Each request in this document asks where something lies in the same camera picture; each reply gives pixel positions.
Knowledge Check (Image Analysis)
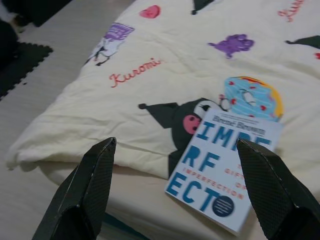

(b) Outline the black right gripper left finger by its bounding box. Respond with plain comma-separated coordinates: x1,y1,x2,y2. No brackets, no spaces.
31,136,118,240

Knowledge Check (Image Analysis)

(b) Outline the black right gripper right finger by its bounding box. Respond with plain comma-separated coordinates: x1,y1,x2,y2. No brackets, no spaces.
236,138,320,240

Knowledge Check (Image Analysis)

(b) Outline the cream cartoon print quilt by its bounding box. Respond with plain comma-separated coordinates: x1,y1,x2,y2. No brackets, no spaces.
4,0,320,181

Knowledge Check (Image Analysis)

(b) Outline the dark blue bed base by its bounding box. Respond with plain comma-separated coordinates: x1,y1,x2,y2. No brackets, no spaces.
102,211,121,227

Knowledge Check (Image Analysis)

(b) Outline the mattress with beige sheet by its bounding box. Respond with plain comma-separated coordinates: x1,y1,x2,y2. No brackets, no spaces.
7,159,251,240

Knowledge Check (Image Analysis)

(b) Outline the white book with blue letters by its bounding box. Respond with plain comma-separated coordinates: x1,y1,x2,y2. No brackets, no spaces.
164,107,285,237

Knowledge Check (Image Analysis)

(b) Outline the black foam floor mat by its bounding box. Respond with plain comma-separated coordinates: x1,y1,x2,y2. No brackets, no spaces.
0,41,54,101

